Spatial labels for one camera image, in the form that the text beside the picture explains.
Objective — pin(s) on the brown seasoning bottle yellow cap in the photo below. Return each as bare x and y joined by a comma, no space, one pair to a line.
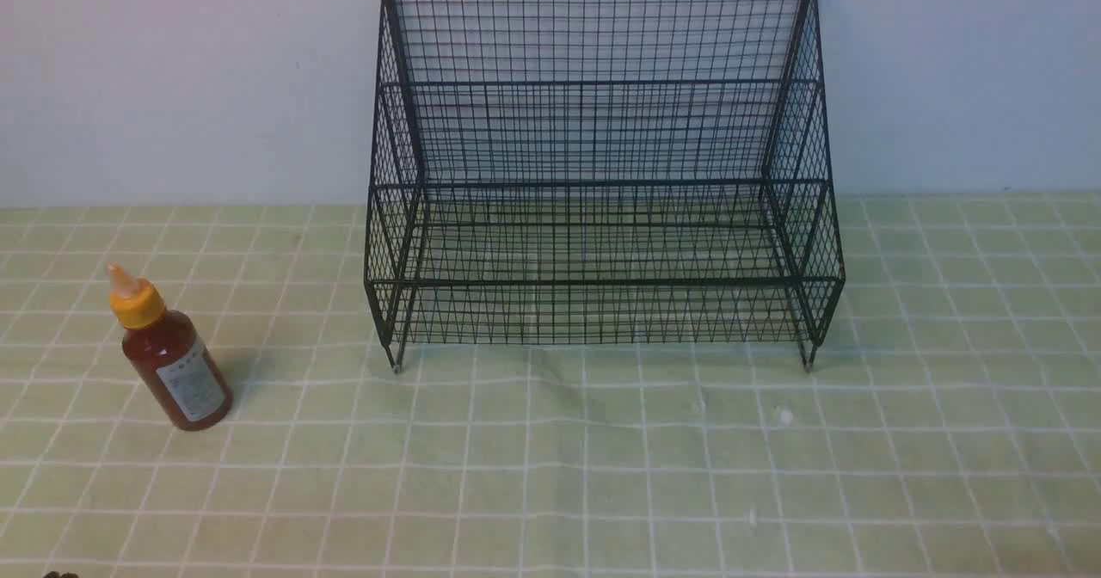
164,348

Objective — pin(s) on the green checkered tablecloth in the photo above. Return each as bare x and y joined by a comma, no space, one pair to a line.
950,426

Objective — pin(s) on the black wire mesh rack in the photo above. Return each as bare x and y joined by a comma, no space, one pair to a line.
553,172

